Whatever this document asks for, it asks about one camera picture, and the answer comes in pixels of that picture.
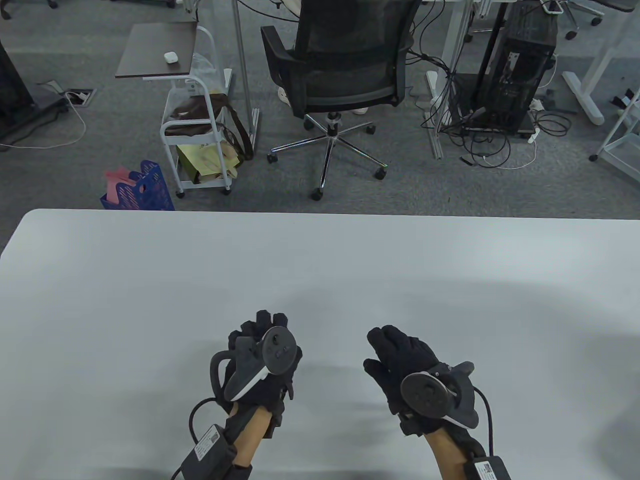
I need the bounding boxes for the white floor cable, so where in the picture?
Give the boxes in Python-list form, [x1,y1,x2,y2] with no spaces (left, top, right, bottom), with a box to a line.
[0,92,88,151]

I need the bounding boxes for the person's left forearm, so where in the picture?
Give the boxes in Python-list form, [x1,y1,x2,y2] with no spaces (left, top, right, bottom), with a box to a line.
[234,405,273,467]

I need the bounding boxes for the pink paper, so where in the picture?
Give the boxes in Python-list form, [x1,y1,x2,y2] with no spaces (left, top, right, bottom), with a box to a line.
[105,166,143,205]

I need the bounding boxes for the brown bag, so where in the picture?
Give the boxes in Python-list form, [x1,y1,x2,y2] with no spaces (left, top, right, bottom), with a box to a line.
[165,92,254,161]

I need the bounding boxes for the white and black controller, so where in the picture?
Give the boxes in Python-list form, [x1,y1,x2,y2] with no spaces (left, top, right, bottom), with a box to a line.
[223,326,297,401]
[400,361,480,430]

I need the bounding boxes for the white wire rack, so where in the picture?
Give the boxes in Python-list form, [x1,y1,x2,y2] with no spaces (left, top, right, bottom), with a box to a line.
[589,97,640,183]

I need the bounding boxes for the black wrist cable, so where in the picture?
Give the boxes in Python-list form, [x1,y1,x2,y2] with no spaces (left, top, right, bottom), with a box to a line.
[471,387,496,458]
[188,397,231,444]

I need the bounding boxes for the black forearm pack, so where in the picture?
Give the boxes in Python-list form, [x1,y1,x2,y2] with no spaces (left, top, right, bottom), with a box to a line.
[172,424,239,480]
[462,456,512,480]

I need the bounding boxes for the silver aluminium pole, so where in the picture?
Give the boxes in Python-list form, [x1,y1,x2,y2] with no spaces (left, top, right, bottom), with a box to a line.
[233,0,262,153]

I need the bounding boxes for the person's right forearm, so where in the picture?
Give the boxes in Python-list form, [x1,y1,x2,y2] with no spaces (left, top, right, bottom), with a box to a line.
[425,430,471,480]

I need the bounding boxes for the black computer tower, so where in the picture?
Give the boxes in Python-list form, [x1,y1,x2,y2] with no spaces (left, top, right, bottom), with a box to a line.
[462,0,558,135]

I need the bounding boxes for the tangle of black cables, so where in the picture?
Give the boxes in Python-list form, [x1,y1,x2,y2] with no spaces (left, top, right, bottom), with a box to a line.
[407,45,573,168]

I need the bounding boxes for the white desk leg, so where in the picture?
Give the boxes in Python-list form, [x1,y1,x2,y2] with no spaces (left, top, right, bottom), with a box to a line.
[426,0,473,160]
[562,30,640,126]

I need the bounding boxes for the yellow-green paper bag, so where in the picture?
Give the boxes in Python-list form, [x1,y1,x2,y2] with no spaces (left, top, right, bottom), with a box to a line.
[176,141,244,185]

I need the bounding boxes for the clear plastic bag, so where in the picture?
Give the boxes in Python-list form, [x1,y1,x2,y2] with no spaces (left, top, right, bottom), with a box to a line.
[192,52,221,93]

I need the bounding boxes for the black equipment stand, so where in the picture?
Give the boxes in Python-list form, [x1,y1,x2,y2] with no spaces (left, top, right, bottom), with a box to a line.
[0,37,71,143]

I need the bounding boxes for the black mesh office chair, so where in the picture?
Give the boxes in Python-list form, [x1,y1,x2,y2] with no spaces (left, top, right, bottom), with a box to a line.
[260,0,423,202]

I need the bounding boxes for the white cart with brown top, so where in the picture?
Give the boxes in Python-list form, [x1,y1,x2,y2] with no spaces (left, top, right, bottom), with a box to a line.
[115,21,236,199]

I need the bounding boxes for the person's right hand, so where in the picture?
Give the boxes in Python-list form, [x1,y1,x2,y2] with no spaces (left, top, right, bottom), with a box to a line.
[363,325,453,437]

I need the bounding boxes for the grey office chair base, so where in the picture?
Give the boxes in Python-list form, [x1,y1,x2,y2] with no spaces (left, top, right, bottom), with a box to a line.
[540,0,640,41]

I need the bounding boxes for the thin white cable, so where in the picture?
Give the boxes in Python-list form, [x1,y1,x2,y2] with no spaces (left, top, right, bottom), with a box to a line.
[482,140,538,171]

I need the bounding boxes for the person's left hand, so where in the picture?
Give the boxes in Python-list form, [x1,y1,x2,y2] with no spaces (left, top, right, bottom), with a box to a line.
[222,310,304,427]

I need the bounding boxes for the blue plastic basket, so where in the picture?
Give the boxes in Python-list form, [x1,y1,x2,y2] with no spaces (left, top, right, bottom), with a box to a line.
[100,160,176,211]

